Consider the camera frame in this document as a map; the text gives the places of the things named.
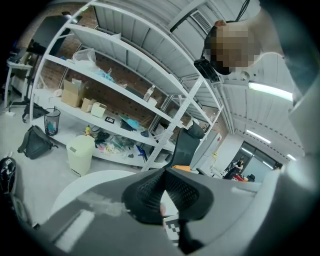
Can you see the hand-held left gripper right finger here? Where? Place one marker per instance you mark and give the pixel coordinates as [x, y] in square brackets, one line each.
[225, 212]

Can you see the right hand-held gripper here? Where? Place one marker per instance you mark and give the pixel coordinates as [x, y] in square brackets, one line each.
[172, 230]

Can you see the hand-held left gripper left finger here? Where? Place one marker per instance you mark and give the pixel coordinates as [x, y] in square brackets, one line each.
[100, 220]

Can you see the person's right hand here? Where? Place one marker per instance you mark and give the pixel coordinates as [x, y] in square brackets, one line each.
[162, 209]

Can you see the white round table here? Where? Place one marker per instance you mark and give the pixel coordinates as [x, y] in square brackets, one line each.
[82, 182]

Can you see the orange cushion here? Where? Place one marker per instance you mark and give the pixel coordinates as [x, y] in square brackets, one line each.
[182, 168]

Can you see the dark glass partition door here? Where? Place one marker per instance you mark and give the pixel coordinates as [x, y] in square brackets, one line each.
[262, 162]

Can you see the grey refrigerator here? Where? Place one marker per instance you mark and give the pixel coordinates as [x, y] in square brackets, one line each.
[208, 150]

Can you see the cream lidded trash bin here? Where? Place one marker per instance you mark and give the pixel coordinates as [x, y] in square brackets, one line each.
[80, 155]

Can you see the pile of small packets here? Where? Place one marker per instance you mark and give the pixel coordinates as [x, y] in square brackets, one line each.
[115, 145]

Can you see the black mesh office chair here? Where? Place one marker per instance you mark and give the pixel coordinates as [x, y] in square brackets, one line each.
[186, 145]

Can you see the ceiling tube light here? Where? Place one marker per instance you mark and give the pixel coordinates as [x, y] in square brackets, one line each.
[291, 157]
[270, 89]
[258, 136]

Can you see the yellow toy figure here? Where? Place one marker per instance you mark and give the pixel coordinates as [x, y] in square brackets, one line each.
[87, 130]

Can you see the black backpack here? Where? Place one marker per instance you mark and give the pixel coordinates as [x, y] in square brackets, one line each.
[35, 145]

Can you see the teal cloth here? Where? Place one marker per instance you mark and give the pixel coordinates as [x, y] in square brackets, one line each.
[132, 123]

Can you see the black helmet with printed tags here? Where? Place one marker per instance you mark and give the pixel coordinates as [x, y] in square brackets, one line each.
[7, 172]

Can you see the wide white metal shelf rack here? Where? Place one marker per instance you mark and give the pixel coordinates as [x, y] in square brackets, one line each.
[75, 116]

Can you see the black mesh wastebasket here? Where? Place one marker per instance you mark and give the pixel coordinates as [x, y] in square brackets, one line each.
[52, 122]

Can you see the white open box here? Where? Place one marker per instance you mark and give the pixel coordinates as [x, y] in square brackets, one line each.
[98, 110]

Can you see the narrow white metal shelf rack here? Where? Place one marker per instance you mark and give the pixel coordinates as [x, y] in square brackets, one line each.
[205, 102]

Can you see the small cardboard box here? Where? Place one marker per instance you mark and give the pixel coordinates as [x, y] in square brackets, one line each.
[87, 106]

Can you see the large cardboard box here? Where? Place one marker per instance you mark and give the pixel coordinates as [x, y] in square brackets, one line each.
[71, 96]

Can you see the small white container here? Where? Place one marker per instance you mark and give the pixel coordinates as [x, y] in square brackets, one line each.
[152, 103]

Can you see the black flat case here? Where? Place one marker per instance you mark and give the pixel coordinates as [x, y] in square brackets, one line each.
[135, 92]

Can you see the clear plastic water bottle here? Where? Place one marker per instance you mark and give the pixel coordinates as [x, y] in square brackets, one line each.
[149, 93]

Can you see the blue plastic pile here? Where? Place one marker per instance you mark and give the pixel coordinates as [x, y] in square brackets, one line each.
[106, 76]

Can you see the clear plastic bag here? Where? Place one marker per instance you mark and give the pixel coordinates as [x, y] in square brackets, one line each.
[83, 58]

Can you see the person's head and neck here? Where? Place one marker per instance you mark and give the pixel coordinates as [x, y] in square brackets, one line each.
[232, 50]

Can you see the white desk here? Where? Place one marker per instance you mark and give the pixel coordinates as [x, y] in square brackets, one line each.
[18, 65]

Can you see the white ceiling air vent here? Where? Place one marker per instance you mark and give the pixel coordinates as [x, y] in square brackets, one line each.
[201, 21]

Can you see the black screen on stand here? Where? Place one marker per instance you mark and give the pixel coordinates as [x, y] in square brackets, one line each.
[50, 32]

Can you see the red table with white frame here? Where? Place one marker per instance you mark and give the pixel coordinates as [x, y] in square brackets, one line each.
[237, 178]

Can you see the small black picture frame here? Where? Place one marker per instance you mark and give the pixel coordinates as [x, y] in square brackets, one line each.
[109, 120]

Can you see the black head-worn camera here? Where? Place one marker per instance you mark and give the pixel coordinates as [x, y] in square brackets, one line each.
[206, 70]

